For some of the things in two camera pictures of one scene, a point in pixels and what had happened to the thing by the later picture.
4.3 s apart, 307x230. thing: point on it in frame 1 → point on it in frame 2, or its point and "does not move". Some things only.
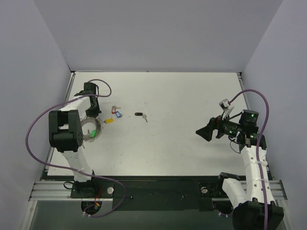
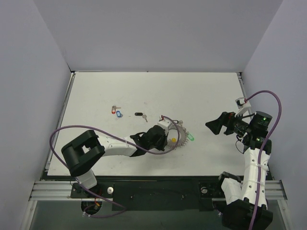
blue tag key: x=118 y=115 does not move
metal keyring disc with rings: x=94 y=134 → x=177 y=136
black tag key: x=141 y=114 does not move
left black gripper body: x=93 y=110 → x=162 y=139
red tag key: x=113 y=110 does not move
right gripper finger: x=206 y=132 → x=215 y=126
